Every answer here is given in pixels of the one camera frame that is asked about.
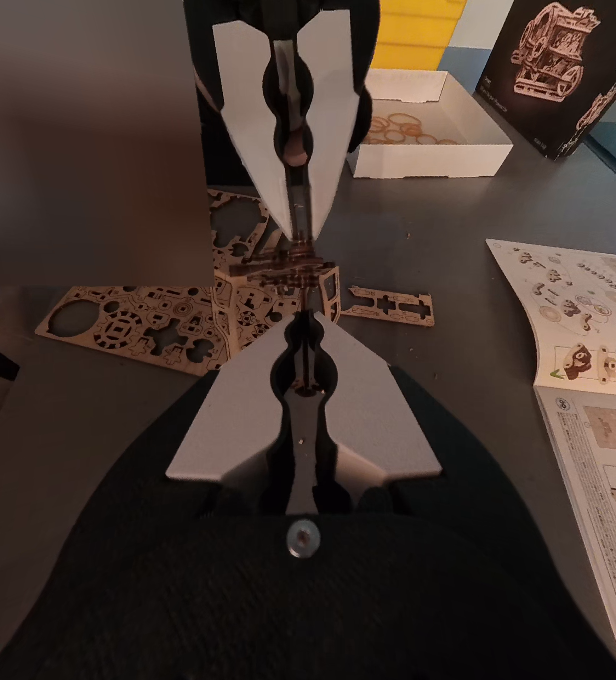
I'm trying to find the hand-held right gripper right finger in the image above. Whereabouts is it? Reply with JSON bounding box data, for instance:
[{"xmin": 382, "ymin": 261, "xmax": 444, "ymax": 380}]
[{"xmin": 307, "ymin": 311, "xmax": 443, "ymax": 512}]

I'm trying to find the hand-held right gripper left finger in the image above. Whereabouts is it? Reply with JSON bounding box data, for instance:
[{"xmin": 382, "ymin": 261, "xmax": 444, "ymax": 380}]
[{"xmin": 166, "ymin": 312, "xmax": 309, "ymax": 513}]

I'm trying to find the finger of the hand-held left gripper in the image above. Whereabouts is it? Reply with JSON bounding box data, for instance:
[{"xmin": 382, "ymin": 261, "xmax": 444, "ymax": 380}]
[
  {"xmin": 212, "ymin": 22, "xmax": 294, "ymax": 241},
  {"xmin": 299, "ymin": 7, "xmax": 360, "ymax": 238}
]

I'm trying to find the small wooden parts sheet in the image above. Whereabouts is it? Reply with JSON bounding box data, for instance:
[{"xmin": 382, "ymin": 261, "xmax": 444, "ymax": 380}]
[{"xmin": 340, "ymin": 285, "xmax": 435, "ymax": 328}]

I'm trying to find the large wooden parts sheet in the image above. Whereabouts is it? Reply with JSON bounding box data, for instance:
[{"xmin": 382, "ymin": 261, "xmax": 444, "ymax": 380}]
[{"xmin": 35, "ymin": 286, "xmax": 245, "ymax": 378}]

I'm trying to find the black model kit box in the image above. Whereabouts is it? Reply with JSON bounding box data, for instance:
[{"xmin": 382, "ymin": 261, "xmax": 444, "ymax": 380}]
[{"xmin": 475, "ymin": 0, "xmax": 616, "ymax": 162}]

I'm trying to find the yellow plastic bin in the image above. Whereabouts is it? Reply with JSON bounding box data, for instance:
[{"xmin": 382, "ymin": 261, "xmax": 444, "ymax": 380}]
[{"xmin": 376, "ymin": 0, "xmax": 468, "ymax": 73}]

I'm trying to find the pile of tan rubber bands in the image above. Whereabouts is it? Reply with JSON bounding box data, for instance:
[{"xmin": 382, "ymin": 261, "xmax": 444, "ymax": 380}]
[{"xmin": 364, "ymin": 110, "xmax": 458, "ymax": 147}]

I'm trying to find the white cardboard tray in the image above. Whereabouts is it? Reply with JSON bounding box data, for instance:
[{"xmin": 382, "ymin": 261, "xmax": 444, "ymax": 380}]
[{"xmin": 349, "ymin": 69, "xmax": 515, "ymax": 179}]

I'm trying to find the instruction booklet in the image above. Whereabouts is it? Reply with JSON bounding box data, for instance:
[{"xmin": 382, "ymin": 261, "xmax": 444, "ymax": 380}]
[{"xmin": 485, "ymin": 238, "xmax": 616, "ymax": 676}]

